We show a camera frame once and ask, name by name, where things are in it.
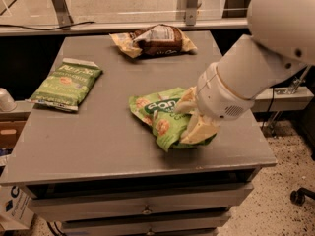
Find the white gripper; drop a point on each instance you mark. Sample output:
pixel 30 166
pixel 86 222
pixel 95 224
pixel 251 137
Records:
pixel 217 94

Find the green dang rice chip bag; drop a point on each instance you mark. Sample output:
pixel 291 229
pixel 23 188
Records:
pixel 157 111

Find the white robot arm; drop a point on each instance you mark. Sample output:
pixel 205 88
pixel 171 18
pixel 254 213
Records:
pixel 280 43

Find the brown and cream snack bag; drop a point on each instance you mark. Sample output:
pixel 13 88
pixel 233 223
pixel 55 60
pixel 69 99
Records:
pixel 158 40

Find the green pita chips bag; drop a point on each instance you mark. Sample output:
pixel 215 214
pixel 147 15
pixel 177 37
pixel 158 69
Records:
pixel 68 85

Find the white paper bag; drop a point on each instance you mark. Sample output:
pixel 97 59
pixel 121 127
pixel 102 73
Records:
pixel 14 212

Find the top grey drawer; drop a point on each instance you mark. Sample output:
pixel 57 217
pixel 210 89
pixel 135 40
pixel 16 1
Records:
pixel 180 199

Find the grey drawer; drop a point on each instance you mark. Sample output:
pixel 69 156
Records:
pixel 147 225
pixel 180 199

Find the grey drawer cabinet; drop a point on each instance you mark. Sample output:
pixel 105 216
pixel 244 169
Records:
pixel 103 149

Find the black chair caster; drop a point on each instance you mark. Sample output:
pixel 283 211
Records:
pixel 298 197

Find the cardboard box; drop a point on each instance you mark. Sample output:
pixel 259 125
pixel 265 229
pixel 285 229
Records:
pixel 10 132

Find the grey metal bracket centre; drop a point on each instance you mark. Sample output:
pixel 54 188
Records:
pixel 191 12

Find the grey metal bracket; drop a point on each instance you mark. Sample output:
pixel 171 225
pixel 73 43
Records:
pixel 63 15
pixel 191 12

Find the grey metal bracket left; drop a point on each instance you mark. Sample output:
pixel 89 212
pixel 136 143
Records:
pixel 63 15

